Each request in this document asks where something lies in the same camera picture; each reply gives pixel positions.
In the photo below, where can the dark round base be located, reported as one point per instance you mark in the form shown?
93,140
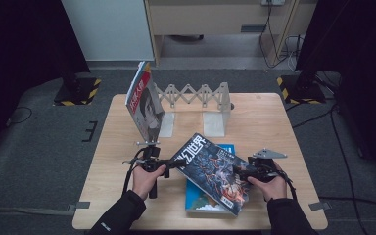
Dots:
186,37

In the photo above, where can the grey extendable metal book rack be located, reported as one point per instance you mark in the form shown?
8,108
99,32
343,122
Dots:
205,98

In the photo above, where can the black stand yellow striped base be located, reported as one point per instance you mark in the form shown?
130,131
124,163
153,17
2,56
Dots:
78,91
302,89

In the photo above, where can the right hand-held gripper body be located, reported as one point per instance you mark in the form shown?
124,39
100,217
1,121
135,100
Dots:
262,168

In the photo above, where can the grey tape strip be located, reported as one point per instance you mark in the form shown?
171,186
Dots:
319,206
78,206

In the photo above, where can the light wooden desk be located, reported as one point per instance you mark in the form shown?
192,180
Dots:
209,18

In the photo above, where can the person's left hand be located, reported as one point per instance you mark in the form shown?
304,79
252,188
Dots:
145,182

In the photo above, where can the grey portrait magazine red band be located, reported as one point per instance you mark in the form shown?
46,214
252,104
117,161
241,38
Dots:
143,104

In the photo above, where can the thick blue book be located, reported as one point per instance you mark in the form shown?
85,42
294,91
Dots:
196,199

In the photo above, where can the white cabinet panel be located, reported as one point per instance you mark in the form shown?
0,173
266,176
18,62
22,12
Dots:
107,29

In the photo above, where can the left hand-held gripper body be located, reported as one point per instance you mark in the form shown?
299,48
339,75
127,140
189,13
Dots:
151,160

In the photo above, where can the dark illustrated magazine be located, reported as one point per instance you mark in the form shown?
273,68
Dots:
215,169

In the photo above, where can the person's right hand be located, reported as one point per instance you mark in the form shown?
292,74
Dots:
274,187

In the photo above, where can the black curtain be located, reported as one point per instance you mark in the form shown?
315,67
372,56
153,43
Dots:
23,65
362,65

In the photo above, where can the black tape floor mark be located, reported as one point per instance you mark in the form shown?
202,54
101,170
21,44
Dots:
91,130

